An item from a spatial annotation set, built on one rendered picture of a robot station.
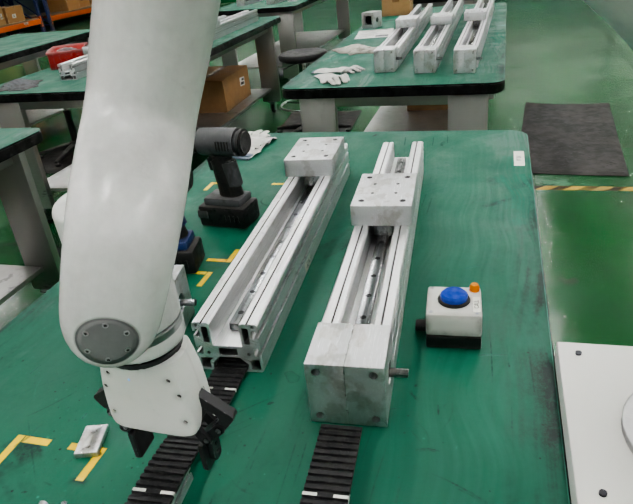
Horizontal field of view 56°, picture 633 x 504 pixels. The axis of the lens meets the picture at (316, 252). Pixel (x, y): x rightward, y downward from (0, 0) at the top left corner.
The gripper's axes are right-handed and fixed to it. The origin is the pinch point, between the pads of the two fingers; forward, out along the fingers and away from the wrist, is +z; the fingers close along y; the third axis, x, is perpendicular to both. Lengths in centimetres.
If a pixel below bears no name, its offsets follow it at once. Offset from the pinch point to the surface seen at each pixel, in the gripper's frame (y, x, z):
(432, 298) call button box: 24.8, 35.2, 2.0
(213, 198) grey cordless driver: -27, 69, 5
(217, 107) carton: -169, 366, 84
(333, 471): 17.5, 2.5, 2.9
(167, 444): -3.5, 2.9, 3.8
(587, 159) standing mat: 87, 321, 99
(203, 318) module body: -6.7, 22.1, -0.4
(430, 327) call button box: 25.0, 30.8, 4.1
